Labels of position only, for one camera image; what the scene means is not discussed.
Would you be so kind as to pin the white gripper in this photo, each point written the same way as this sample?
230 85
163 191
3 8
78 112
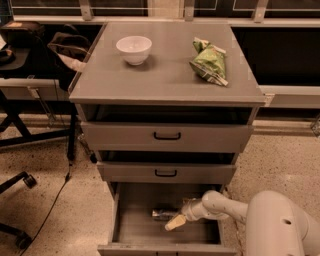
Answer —
191 212

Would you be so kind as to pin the black drawer handle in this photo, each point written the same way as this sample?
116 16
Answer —
165 174
167 137

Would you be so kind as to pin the black bag on desk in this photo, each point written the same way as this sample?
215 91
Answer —
22 34

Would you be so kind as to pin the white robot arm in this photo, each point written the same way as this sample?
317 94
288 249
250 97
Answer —
274 225

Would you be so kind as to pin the grey middle drawer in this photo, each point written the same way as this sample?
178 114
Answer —
186 173

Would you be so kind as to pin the grey top drawer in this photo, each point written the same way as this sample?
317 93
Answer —
139 137

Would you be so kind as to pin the white ceramic bowl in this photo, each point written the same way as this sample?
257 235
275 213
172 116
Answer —
134 49

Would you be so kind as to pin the green chip bag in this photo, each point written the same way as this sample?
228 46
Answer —
209 64

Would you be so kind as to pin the silver redbull can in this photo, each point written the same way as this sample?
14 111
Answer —
164 214

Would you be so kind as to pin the black middle drawer handle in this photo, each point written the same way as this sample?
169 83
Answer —
165 174

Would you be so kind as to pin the dark brown bag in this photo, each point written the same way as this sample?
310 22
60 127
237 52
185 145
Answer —
70 45

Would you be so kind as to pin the grey drawer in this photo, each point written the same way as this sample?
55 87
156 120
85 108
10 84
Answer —
186 173
136 232
139 137

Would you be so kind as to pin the grey bottom drawer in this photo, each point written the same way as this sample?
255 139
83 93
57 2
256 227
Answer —
136 232

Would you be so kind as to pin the grey drawer cabinet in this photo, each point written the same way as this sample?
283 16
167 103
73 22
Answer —
164 89

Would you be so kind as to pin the black top drawer handle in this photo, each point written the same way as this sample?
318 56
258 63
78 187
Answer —
167 137

